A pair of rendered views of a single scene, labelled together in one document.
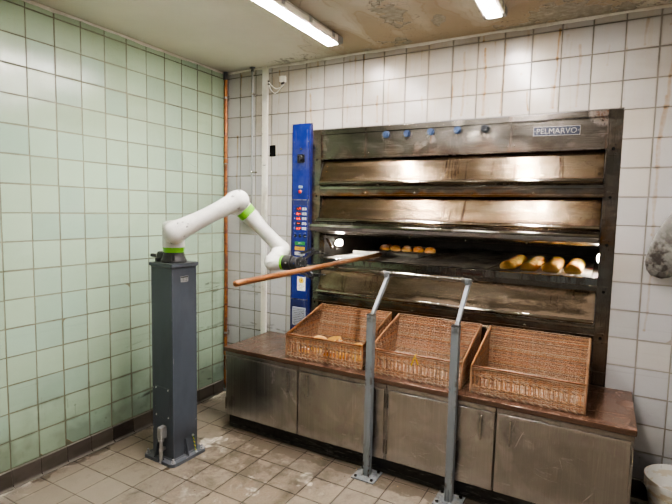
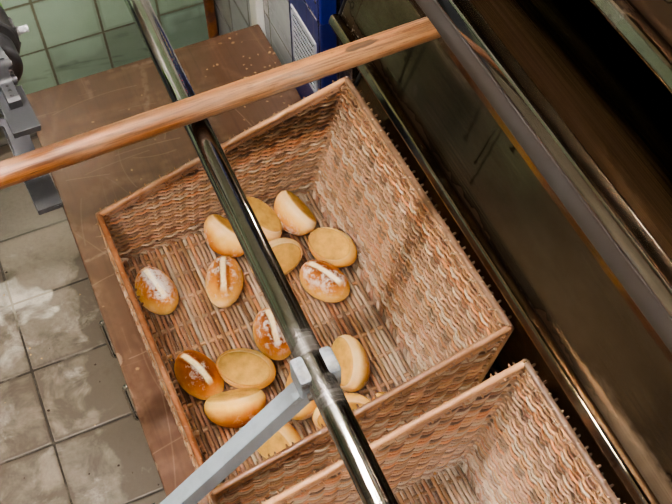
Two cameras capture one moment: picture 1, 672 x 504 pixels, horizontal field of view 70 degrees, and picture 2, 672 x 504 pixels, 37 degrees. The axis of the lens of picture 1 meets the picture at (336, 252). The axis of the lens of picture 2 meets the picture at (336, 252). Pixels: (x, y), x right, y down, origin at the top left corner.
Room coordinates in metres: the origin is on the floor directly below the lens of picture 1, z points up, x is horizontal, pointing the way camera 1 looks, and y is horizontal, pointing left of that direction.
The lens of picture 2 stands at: (2.50, -0.63, 2.06)
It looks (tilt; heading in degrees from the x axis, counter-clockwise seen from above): 55 degrees down; 38
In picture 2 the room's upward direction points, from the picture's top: 1 degrees counter-clockwise
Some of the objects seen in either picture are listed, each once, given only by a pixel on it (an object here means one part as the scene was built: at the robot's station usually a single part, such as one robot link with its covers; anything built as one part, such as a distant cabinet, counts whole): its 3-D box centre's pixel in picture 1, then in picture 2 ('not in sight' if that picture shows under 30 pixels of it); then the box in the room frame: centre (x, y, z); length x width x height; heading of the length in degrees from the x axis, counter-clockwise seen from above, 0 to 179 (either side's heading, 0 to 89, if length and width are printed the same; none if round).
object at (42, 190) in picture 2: not in sight; (41, 188); (2.87, 0.10, 1.15); 0.07 x 0.03 x 0.01; 65
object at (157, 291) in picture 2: not in sight; (155, 287); (3.05, 0.19, 0.62); 0.10 x 0.07 x 0.06; 72
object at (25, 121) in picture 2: not in sight; (17, 111); (2.88, 0.10, 1.27); 0.07 x 0.03 x 0.01; 65
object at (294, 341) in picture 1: (339, 333); (288, 290); (3.13, -0.04, 0.72); 0.56 x 0.49 x 0.28; 62
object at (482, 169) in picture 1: (442, 169); not in sight; (3.09, -0.67, 1.80); 1.79 x 0.11 x 0.19; 61
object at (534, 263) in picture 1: (544, 263); not in sight; (3.19, -1.39, 1.21); 0.61 x 0.48 x 0.06; 151
